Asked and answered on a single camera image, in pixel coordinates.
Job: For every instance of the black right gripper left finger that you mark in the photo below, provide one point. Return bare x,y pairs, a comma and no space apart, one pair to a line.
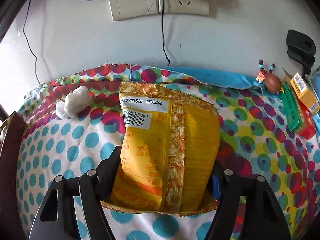
56,217

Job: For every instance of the yellow snack bag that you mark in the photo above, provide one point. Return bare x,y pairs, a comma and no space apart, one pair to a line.
168,152

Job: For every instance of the colourful polka dot cloth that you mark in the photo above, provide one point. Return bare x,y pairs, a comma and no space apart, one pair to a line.
253,131

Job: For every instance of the white crumpled paper ball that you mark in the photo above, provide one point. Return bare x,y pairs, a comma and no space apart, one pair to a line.
74,102

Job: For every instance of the gold tin box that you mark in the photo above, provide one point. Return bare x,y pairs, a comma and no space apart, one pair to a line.
11,227

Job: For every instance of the green red medicine box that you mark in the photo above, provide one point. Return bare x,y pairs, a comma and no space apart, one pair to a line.
299,119

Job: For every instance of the small brown snail figurine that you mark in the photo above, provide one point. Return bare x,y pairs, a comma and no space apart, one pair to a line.
271,82

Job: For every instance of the yellow medicine box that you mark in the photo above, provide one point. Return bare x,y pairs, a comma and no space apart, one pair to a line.
305,94

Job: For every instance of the black stapler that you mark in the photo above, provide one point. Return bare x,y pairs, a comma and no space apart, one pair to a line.
302,49

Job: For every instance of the white wall socket plate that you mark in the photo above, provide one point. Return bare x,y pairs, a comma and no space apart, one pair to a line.
124,9

